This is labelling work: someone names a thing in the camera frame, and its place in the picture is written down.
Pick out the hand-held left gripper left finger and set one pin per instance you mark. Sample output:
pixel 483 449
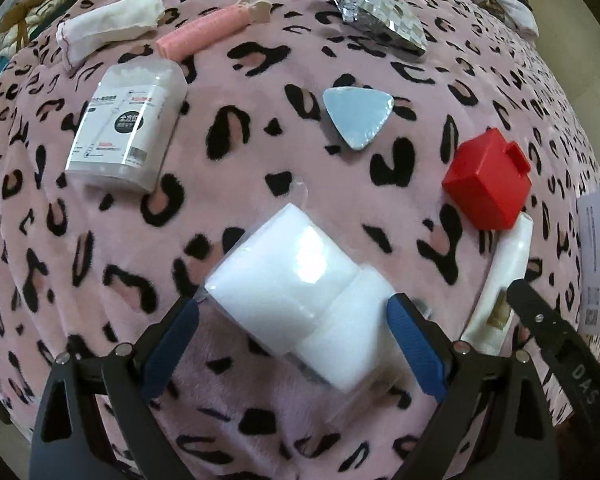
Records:
pixel 172 345

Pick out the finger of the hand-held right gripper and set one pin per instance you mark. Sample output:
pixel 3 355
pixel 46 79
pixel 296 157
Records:
pixel 555 335

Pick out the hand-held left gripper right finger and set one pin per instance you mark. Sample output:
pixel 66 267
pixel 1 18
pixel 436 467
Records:
pixel 415 350

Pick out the white tube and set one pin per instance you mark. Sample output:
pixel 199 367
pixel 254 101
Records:
pixel 505 270

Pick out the white foam blocks plastic pack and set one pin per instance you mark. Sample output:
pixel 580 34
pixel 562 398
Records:
pixel 280 270

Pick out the red plastic box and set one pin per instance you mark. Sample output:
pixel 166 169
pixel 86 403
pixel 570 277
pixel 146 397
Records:
pixel 485 180

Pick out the pink hair roller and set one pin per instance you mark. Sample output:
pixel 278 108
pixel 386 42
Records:
pixel 200 35

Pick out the pink leopard print blanket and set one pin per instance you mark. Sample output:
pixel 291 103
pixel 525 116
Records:
pixel 280 170

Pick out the clear cotton swab box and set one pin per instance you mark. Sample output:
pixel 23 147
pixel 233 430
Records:
pixel 125 125

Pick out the grey triangular pad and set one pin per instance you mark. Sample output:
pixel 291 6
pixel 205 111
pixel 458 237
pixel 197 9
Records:
pixel 357 115

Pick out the white cloth pouch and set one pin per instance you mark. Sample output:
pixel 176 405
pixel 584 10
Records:
pixel 110 25

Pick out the silver mosaic pouch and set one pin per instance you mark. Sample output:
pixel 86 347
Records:
pixel 375 10

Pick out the cream woven bag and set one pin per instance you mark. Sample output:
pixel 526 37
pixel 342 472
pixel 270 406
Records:
pixel 30 17

